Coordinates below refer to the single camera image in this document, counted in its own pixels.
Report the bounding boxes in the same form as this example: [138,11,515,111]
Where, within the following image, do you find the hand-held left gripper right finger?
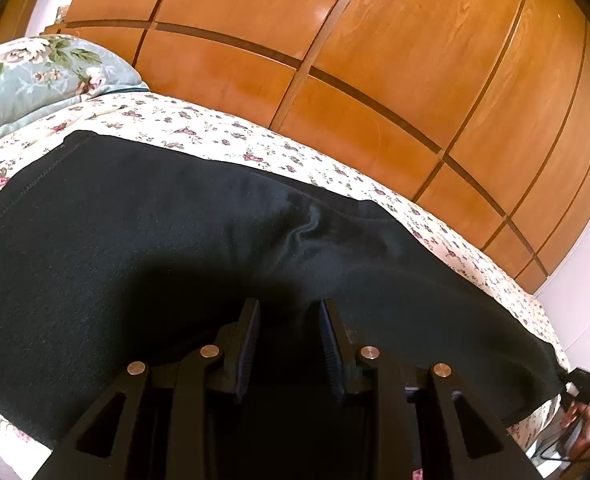
[319,298,542,480]

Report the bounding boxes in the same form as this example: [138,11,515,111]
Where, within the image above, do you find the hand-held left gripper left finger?
[36,297,261,480]

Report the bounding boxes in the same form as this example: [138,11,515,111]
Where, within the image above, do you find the black pants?
[0,130,566,450]

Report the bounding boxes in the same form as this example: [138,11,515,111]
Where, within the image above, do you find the person's right hand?
[561,402,590,461]

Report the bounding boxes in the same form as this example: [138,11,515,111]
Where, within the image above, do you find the floral bed sheet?
[0,91,572,480]

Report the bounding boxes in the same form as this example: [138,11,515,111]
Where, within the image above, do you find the wooden wardrobe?
[0,0,590,294]

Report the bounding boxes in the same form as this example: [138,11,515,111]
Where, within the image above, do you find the floral light blue pillow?
[0,35,144,142]

